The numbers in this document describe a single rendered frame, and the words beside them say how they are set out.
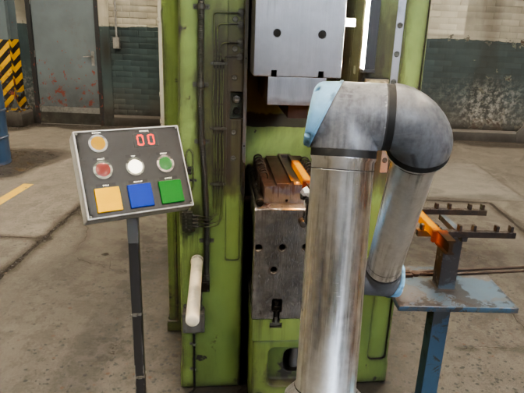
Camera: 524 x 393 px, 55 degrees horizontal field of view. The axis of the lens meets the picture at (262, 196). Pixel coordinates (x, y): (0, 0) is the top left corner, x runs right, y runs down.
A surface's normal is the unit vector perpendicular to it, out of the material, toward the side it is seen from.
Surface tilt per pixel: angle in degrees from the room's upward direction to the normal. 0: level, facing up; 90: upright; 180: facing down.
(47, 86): 90
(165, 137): 60
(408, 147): 127
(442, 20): 90
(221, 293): 90
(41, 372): 0
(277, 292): 90
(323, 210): 79
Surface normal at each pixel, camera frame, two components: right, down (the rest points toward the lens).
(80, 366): 0.04, -0.95
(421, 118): 0.30, 0.07
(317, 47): 0.08, 0.32
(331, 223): -0.35, 0.06
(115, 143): 0.45, -0.22
